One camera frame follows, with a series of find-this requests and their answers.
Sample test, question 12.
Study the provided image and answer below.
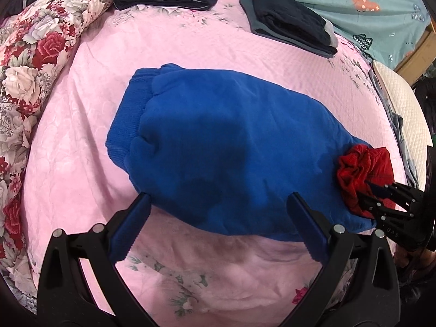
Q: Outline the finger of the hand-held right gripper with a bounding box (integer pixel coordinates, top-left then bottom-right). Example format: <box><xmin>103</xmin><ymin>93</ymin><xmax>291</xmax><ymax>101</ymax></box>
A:
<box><xmin>367</xmin><ymin>181</ymin><xmax>414</xmax><ymax>200</ymax></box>
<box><xmin>358</xmin><ymin>196</ymin><xmax>411</xmax><ymax>220</ymax></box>

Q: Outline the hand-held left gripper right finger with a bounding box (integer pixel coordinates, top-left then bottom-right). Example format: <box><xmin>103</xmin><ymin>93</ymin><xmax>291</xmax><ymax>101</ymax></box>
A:
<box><xmin>283</xmin><ymin>192</ymin><xmax>401</xmax><ymax>327</ymax></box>

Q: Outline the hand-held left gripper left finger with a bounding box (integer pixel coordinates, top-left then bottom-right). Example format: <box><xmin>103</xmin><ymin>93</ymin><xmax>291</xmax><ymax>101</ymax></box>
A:
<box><xmin>37</xmin><ymin>193</ymin><xmax>152</xmax><ymax>327</ymax></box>

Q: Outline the blue sweater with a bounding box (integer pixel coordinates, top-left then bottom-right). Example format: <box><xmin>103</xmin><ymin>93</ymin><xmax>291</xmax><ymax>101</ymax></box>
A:
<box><xmin>105</xmin><ymin>63</ymin><xmax>397</xmax><ymax>242</ymax></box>

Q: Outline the folded dark pants grey cuff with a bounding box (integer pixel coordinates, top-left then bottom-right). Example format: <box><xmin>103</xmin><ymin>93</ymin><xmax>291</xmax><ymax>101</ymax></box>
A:
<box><xmin>254</xmin><ymin>0</ymin><xmax>339</xmax><ymax>49</ymax></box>

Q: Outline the person's right hand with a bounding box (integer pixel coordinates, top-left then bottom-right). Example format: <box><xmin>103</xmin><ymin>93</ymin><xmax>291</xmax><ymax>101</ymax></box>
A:
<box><xmin>395</xmin><ymin>245</ymin><xmax>436</xmax><ymax>281</ymax></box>

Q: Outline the white quilted pillow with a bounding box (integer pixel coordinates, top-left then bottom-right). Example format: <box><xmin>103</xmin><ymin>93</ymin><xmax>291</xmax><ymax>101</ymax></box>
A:
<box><xmin>373</xmin><ymin>60</ymin><xmax>433</xmax><ymax>191</ymax></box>

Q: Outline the pink floral bed sheet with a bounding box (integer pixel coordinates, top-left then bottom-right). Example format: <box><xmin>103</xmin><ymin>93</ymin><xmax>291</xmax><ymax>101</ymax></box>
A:
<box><xmin>20</xmin><ymin>0</ymin><xmax>426</xmax><ymax>327</ymax></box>

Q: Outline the wooden headboard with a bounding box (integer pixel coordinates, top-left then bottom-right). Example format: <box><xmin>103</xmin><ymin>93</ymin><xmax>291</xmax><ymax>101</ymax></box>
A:
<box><xmin>395</xmin><ymin>20</ymin><xmax>436</xmax><ymax>82</ymax></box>

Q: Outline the teal printed blanket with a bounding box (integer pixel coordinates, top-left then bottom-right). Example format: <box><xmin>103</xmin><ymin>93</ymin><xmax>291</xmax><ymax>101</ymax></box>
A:
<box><xmin>204</xmin><ymin>0</ymin><xmax>436</xmax><ymax>70</ymax></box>

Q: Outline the red rose floral quilt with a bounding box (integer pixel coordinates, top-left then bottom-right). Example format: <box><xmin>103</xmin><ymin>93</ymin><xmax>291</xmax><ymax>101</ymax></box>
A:
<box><xmin>0</xmin><ymin>0</ymin><xmax>137</xmax><ymax>314</ymax></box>

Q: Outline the folded grey garment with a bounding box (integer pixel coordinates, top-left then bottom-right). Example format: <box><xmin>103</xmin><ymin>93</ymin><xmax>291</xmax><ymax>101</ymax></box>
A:
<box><xmin>239</xmin><ymin>0</ymin><xmax>338</xmax><ymax>58</ymax></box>

